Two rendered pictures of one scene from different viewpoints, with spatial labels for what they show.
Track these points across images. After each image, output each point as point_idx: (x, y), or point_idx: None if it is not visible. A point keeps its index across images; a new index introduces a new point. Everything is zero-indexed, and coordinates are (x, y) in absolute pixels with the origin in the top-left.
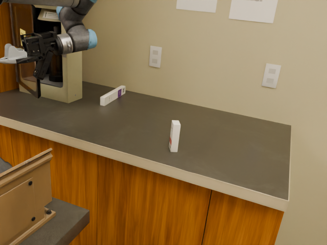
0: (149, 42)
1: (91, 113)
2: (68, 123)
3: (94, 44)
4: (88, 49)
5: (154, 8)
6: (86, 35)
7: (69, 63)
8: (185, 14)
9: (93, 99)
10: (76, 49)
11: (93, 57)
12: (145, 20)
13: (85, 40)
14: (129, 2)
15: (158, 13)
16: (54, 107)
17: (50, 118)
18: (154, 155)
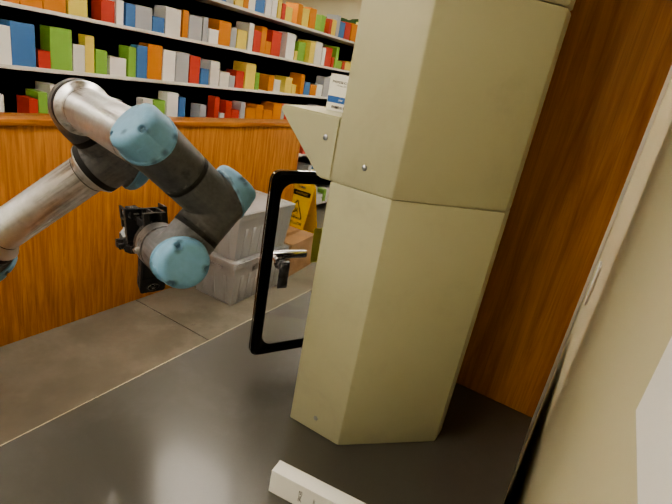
0: (560, 496)
1: (211, 456)
2: (148, 411)
3: (159, 277)
4: (569, 388)
5: (631, 345)
6: (156, 244)
7: (311, 333)
8: (625, 500)
9: (327, 469)
10: (146, 265)
11: (558, 418)
12: (604, 386)
13: (149, 253)
14: (638, 274)
15: (622, 382)
16: (259, 394)
17: (187, 388)
18: None
